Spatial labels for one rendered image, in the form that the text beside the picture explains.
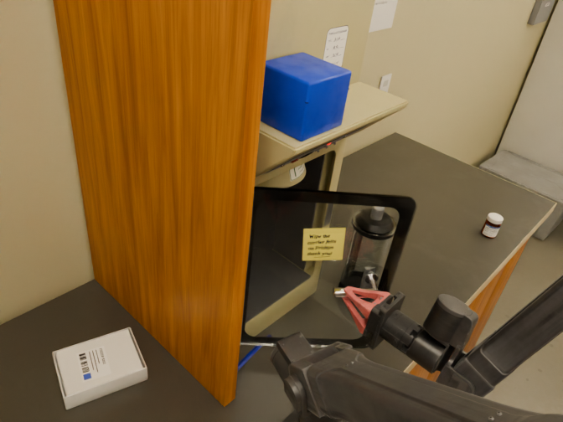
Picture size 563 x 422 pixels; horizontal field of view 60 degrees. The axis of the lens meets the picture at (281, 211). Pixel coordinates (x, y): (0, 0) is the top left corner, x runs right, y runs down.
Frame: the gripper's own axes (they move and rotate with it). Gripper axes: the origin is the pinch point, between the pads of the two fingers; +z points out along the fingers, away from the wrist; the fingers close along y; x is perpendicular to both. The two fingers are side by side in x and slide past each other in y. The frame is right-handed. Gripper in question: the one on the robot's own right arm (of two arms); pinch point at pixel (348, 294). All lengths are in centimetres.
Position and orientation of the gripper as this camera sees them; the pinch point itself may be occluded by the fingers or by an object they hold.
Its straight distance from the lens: 93.6
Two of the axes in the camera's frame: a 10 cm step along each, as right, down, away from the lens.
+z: -7.2, -4.7, 5.0
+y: 1.2, -8.0, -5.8
